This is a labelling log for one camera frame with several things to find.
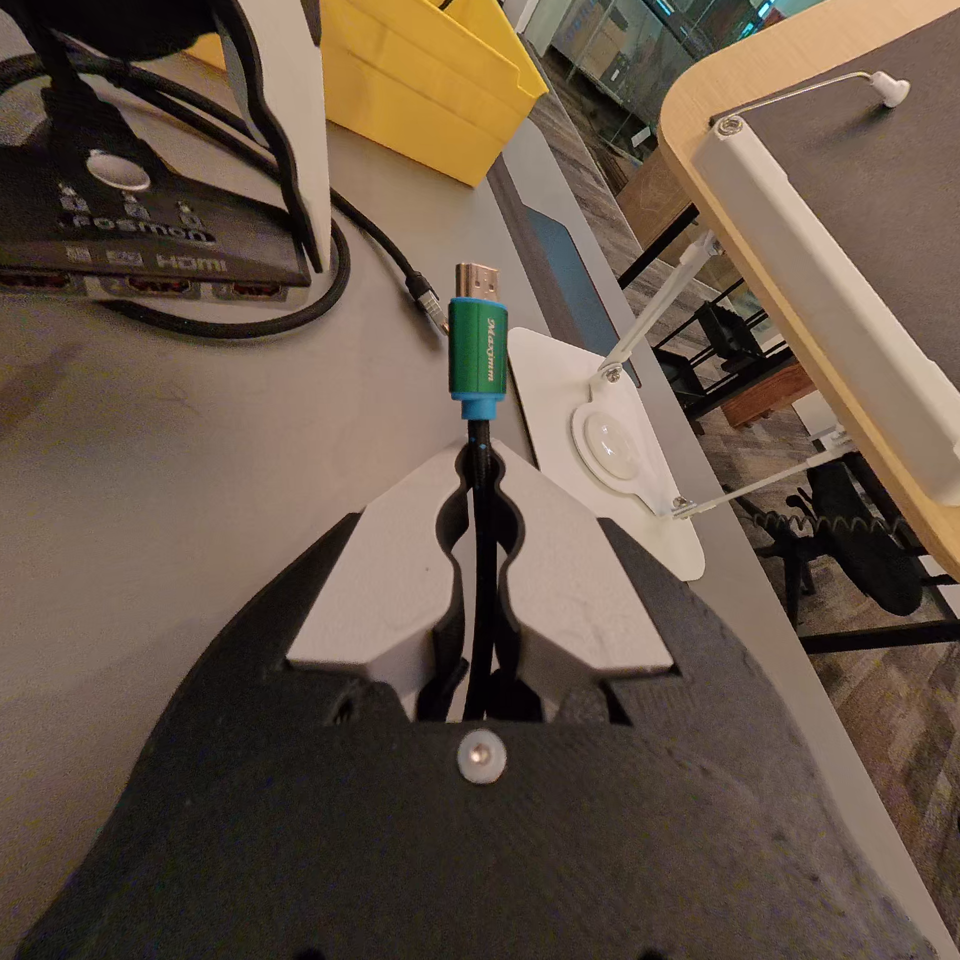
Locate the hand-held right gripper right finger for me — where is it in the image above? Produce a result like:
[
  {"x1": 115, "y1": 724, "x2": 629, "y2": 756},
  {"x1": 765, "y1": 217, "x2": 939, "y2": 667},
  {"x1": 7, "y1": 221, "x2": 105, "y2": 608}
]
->
[{"x1": 486, "y1": 448, "x2": 676, "y2": 723}]

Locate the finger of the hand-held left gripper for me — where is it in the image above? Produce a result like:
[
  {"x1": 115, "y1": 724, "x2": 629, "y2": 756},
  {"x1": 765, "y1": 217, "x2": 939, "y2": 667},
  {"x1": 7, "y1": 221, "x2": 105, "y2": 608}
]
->
[{"x1": 216, "y1": 0, "x2": 336, "y2": 275}]

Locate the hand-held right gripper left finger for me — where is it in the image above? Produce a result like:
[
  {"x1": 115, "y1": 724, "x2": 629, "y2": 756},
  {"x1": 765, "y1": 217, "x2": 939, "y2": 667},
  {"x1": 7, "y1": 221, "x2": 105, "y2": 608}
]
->
[{"x1": 285, "y1": 442, "x2": 475, "y2": 723}]

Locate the yellow plastic bin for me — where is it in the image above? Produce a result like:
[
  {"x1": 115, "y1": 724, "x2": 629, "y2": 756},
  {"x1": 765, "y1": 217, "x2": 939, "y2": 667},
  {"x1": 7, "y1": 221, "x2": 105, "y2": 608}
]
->
[{"x1": 183, "y1": 0, "x2": 550, "y2": 189}]

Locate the black hdmi switch with cable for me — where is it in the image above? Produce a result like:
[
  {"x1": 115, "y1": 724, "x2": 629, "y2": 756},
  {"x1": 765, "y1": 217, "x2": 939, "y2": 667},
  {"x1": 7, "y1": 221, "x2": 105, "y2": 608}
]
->
[{"x1": 0, "y1": 30, "x2": 453, "y2": 342}]

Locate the green hdmi cable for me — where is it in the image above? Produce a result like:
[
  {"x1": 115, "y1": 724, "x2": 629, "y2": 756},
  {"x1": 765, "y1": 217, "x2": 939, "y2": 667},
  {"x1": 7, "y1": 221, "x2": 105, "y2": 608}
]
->
[{"x1": 418, "y1": 262, "x2": 511, "y2": 723}]

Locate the white metal board stand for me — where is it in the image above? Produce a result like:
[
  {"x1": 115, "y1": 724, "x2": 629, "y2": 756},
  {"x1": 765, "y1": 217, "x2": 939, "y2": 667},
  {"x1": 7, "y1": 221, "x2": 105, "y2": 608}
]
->
[{"x1": 508, "y1": 69, "x2": 960, "y2": 582}]

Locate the brown wooden pillar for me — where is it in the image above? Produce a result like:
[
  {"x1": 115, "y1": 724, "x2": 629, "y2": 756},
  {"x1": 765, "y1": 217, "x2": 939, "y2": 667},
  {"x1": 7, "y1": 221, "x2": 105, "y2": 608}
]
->
[{"x1": 723, "y1": 360, "x2": 815, "y2": 429}]

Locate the black utility cart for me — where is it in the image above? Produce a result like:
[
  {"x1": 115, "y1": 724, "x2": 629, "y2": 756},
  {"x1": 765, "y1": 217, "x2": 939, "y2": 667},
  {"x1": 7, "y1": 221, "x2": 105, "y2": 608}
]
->
[{"x1": 652, "y1": 300, "x2": 796, "y2": 421}]

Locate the brown cardboard box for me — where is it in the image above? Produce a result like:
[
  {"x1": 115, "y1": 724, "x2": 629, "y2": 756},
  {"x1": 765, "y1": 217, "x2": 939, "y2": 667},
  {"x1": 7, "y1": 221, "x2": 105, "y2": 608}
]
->
[{"x1": 615, "y1": 146, "x2": 702, "y2": 260}]

